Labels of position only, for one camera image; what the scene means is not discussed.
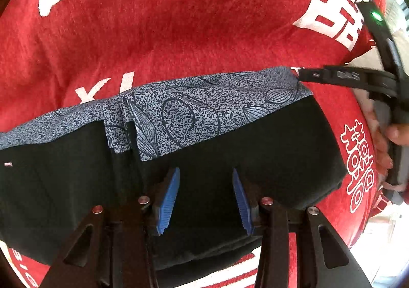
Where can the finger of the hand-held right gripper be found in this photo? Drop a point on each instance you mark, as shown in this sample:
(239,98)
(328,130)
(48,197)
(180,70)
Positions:
(345,78)

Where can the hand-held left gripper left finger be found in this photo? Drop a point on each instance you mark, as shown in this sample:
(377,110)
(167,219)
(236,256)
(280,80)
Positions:
(167,201)

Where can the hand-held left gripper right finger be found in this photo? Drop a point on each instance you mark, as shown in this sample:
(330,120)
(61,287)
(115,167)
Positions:
(243,205)

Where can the black pants with floral trim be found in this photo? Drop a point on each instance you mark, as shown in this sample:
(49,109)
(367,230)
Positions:
(287,147)

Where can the person's right hand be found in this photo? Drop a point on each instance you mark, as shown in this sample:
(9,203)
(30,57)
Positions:
(380,144)

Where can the red printed blanket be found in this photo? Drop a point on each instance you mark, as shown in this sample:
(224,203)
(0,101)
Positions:
(191,19)

